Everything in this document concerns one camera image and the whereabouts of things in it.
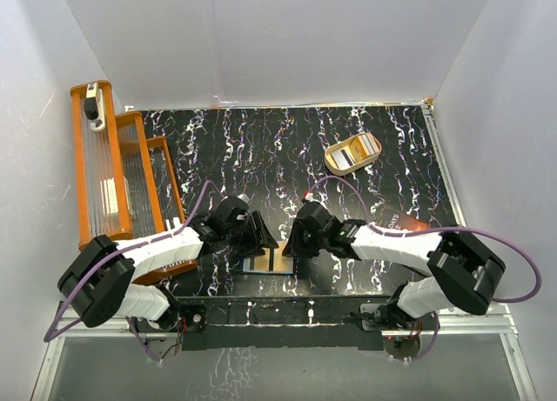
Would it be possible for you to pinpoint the white stack of cards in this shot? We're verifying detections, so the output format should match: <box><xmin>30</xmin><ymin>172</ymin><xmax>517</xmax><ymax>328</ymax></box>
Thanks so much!
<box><xmin>348</xmin><ymin>134</ymin><xmax>379</xmax><ymax>161</ymax></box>

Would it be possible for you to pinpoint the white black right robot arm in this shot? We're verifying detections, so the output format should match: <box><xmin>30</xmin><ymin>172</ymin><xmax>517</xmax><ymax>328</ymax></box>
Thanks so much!
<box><xmin>283</xmin><ymin>201</ymin><xmax>506</xmax><ymax>329</ymax></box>

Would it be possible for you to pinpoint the orange tiered acrylic rack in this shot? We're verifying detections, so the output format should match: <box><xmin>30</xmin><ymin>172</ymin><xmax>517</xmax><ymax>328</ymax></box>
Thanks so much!
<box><xmin>70</xmin><ymin>79</ymin><xmax>198</xmax><ymax>285</ymax></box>

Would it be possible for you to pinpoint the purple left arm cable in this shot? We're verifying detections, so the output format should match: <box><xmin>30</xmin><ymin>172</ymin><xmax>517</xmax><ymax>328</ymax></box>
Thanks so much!
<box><xmin>43</xmin><ymin>179</ymin><xmax>225</xmax><ymax>367</ymax></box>

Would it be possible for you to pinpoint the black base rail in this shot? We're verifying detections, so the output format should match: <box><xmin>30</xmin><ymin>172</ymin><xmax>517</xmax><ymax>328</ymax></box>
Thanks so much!
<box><xmin>130</xmin><ymin>295</ymin><xmax>440</xmax><ymax>352</ymax></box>

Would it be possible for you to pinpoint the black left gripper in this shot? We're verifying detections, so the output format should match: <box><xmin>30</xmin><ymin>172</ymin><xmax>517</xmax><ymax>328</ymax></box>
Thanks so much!
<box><xmin>223</xmin><ymin>211</ymin><xmax>277</xmax><ymax>258</ymax></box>

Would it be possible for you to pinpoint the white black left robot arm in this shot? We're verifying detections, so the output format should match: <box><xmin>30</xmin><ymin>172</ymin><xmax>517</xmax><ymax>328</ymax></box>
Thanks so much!
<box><xmin>57</xmin><ymin>197</ymin><xmax>279</xmax><ymax>331</ymax></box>

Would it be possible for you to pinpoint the white device on rack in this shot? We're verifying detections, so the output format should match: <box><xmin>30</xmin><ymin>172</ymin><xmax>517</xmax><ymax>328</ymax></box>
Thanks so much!
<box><xmin>83</xmin><ymin>83</ymin><xmax>106</xmax><ymax>132</ymax></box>

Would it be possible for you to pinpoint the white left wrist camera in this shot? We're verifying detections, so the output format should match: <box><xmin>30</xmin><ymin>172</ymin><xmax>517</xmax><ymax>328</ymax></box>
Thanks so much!
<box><xmin>237</xmin><ymin>193</ymin><xmax>250</xmax><ymax>220</ymax></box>

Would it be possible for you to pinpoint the blue credit card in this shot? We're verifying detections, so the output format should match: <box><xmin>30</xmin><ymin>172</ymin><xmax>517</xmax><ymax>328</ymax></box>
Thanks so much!
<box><xmin>241</xmin><ymin>241</ymin><xmax>294</xmax><ymax>275</ymax></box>

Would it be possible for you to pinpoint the white magnetic stripe card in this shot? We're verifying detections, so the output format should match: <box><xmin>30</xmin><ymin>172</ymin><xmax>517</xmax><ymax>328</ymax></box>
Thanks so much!
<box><xmin>332</xmin><ymin>149</ymin><xmax>354</xmax><ymax>170</ymax></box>

